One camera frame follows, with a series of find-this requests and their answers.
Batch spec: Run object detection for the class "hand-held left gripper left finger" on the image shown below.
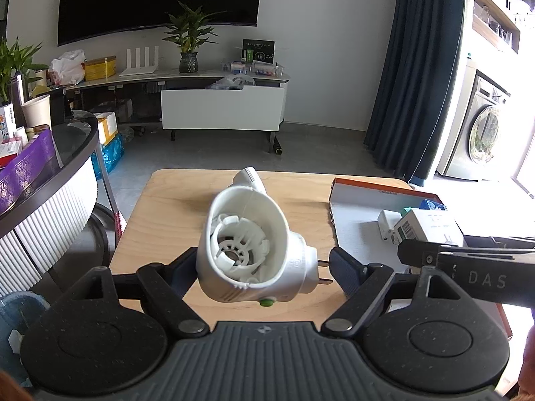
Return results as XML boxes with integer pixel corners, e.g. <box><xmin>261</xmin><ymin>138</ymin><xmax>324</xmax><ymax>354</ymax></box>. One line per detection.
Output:
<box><xmin>54</xmin><ymin>247</ymin><xmax>210</xmax><ymax>338</ymax></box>

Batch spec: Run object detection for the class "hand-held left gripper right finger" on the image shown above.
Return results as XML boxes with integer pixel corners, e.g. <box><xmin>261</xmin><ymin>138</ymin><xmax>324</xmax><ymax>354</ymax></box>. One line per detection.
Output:
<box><xmin>321</xmin><ymin>248</ymin><xmax>473</xmax><ymax>338</ymax></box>

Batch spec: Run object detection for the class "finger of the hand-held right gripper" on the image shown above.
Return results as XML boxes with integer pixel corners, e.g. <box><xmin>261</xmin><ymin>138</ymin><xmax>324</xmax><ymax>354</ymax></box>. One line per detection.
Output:
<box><xmin>463</xmin><ymin>235</ymin><xmax>535</xmax><ymax>251</ymax></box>
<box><xmin>397</xmin><ymin>239</ymin><xmax>535</xmax><ymax>267</ymax></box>

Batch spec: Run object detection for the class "white charger packaging box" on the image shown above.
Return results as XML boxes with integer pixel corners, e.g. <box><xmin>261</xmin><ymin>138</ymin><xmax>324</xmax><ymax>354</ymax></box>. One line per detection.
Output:
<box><xmin>392</xmin><ymin>208</ymin><xmax>465</xmax><ymax>248</ymax></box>

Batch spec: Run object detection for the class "shallow orange cardboard box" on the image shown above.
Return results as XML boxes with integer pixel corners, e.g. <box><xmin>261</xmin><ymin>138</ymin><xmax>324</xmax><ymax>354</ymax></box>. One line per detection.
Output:
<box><xmin>329</xmin><ymin>176</ymin><xmax>515</xmax><ymax>339</ymax></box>

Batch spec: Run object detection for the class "blue cartoon print pack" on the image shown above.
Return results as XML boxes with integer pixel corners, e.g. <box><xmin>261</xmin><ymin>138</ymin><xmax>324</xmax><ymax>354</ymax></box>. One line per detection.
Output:
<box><xmin>418</xmin><ymin>197</ymin><xmax>449</xmax><ymax>212</ymax></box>

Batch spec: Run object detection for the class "white plug-in mosquito heater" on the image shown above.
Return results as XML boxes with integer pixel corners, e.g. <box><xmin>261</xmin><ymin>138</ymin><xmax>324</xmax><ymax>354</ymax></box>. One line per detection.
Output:
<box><xmin>196</xmin><ymin>187</ymin><xmax>335</xmax><ymax>306</ymax></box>
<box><xmin>231</xmin><ymin>167</ymin><xmax>265</xmax><ymax>196</ymax></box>

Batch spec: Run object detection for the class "silver washing machine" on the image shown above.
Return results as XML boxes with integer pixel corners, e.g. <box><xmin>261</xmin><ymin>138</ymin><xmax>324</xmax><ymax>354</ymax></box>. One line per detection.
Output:
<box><xmin>437</xmin><ymin>56</ymin><xmax>513</xmax><ymax>182</ymax></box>

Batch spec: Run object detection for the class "blue plastic bag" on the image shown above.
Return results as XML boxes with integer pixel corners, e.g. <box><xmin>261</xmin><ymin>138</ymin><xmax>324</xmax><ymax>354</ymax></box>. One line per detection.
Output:
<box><xmin>91</xmin><ymin>134</ymin><xmax>125</xmax><ymax>178</ymax></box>

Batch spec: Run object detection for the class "round grey ribbed counter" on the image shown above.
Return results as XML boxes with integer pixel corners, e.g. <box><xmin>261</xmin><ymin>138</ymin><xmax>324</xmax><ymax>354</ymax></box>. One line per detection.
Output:
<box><xmin>0</xmin><ymin>111</ymin><xmax>101</xmax><ymax>301</ymax></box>

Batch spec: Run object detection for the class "white and orange parcel box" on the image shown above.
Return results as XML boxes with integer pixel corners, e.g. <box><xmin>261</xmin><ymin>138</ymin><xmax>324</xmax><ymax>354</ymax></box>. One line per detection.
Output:
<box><xmin>93</xmin><ymin>111</ymin><xmax>119</xmax><ymax>145</ymax></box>

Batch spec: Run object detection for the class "white tv cabinet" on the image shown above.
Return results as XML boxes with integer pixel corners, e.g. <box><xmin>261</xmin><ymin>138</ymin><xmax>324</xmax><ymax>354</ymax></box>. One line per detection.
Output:
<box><xmin>63</xmin><ymin>67</ymin><xmax>291</xmax><ymax>155</ymax></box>

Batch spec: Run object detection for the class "bin with clear liner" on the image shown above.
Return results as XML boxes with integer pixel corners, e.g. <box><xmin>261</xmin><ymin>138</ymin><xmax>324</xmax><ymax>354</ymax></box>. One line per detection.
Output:
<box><xmin>0</xmin><ymin>290</ymin><xmax>51</xmax><ymax>385</ymax></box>

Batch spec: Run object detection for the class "dark blue curtain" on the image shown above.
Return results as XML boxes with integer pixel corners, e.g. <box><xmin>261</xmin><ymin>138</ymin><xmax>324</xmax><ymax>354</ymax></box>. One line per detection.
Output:
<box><xmin>363</xmin><ymin>0</ymin><xmax>468</xmax><ymax>182</ymax></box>

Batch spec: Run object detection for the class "purple patterned box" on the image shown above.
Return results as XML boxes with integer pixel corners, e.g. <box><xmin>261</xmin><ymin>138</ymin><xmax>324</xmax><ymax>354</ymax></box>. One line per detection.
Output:
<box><xmin>0</xmin><ymin>129</ymin><xmax>63</xmax><ymax>214</ymax></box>

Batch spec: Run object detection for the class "grey plastic bag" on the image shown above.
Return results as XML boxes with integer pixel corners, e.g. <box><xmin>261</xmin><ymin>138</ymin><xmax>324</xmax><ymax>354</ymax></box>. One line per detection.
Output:
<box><xmin>205</xmin><ymin>74</ymin><xmax>255</xmax><ymax>90</ymax></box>

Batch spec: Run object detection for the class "potted bamboo plant dark vase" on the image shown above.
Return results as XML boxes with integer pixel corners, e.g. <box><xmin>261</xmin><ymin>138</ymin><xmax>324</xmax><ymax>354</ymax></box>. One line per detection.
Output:
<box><xmin>162</xmin><ymin>1</ymin><xmax>226</xmax><ymax>74</ymax></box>

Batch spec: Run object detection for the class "white antenna router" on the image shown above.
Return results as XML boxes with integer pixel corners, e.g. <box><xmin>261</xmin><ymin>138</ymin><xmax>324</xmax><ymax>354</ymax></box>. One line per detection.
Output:
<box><xmin>119</xmin><ymin>47</ymin><xmax>161</xmax><ymax>77</ymax></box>

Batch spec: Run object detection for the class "clear box of coloured pens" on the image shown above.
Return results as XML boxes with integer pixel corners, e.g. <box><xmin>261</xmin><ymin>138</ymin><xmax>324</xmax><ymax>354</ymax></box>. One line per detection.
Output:
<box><xmin>221</xmin><ymin>60</ymin><xmax>285</xmax><ymax>78</ymax></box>

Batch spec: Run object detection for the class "white paper cup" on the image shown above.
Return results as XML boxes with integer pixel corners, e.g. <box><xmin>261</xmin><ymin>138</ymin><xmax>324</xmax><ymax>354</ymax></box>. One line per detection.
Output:
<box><xmin>21</xmin><ymin>94</ymin><xmax>52</xmax><ymax>130</ymax></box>

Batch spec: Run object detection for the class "yellow box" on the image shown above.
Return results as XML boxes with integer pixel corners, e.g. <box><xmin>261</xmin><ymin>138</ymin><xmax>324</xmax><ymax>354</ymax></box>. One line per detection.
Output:
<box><xmin>84</xmin><ymin>55</ymin><xmax>118</xmax><ymax>81</ymax></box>

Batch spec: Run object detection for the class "white medicine box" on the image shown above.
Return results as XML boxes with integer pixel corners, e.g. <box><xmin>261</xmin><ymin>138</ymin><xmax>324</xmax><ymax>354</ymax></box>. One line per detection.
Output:
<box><xmin>0</xmin><ymin>102</ymin><xmax>21</xmax><ymax>143</ymax></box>

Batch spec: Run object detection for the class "black and green box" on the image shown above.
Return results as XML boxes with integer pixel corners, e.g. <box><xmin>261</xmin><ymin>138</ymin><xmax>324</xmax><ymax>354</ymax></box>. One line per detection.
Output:
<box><xmin>242</xmin><ymin>39</ymin><xmax>277</xmax><ymax>64</ymax></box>

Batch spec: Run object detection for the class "white plastic bag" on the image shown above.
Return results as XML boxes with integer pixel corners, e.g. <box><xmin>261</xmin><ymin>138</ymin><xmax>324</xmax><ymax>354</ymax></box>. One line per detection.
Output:
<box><xmin>49</xmin><ymin>49</ymin><xmax>87</xmax><ymax>85</ymax></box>

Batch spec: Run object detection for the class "green leafy houseplant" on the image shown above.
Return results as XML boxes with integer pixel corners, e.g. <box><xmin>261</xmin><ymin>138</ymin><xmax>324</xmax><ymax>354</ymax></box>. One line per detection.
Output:
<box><xmin>0</xmin><ymin>37</ymin><xmax>48</xmax><ymax>103</ymax></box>

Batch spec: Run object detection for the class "large black television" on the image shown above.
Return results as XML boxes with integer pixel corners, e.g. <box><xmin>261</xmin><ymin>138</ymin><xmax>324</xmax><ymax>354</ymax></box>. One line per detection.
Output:
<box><xmin>56</xmin><ymin>0</ymin><xmax>265</xmax><ymax>47</ymax></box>

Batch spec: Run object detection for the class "white two-prong wall charger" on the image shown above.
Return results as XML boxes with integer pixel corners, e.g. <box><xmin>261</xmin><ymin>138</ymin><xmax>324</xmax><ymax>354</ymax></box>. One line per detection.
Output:
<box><xmin>377</xmin><ymin>210</ymin><xmax>403</xmax><ymax>242</ymax></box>

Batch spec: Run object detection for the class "wooden wall shelf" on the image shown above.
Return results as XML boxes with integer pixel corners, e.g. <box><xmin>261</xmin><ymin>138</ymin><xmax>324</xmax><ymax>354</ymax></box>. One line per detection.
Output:
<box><xmin>472</xmin><ymin>0</ymin><xmax>535</xmax><ymax>55</ymax></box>

